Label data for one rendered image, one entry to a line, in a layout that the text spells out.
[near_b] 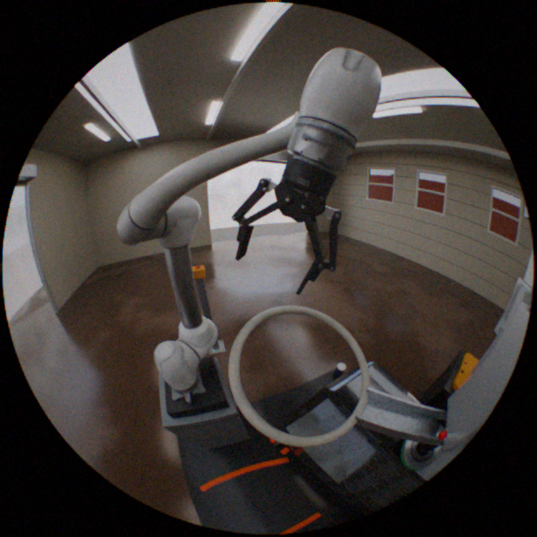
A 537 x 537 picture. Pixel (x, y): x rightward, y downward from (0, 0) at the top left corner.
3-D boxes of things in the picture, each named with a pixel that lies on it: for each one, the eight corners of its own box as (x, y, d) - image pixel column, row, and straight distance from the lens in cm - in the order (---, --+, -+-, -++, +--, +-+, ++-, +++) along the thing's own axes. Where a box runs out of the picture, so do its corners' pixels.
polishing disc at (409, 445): (424, 420, 106) (426, 419, 105) (444, 447, 111) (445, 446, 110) (395, 446, 93) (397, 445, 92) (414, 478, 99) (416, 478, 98)
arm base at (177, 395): (174, 408, 94) (168, 403, 90) (170, 374, 107) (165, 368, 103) (208, 399, 90) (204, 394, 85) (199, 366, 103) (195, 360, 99)
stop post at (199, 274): (222, 340, 234) (207, 261, 173) (225, 351, 220) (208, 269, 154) (207, 343, 235) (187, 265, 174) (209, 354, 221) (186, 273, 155)
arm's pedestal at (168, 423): (202, 455, 177) (154, 436, 104) (189, 409, 191) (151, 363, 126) (258, 441, 171) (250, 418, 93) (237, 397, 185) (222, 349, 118)
